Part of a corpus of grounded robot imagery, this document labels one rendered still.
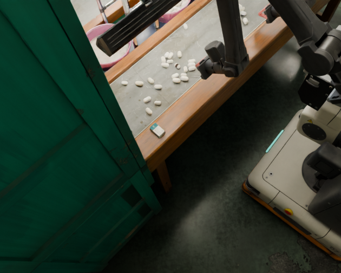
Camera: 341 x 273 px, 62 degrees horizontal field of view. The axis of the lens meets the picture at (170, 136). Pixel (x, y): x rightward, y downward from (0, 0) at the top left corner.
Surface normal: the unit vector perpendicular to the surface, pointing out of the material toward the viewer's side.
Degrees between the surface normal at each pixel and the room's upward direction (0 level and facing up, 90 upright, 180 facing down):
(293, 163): 0
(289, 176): 0
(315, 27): 32
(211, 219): 0
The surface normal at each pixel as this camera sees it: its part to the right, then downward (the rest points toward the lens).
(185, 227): -0.07, -0.41
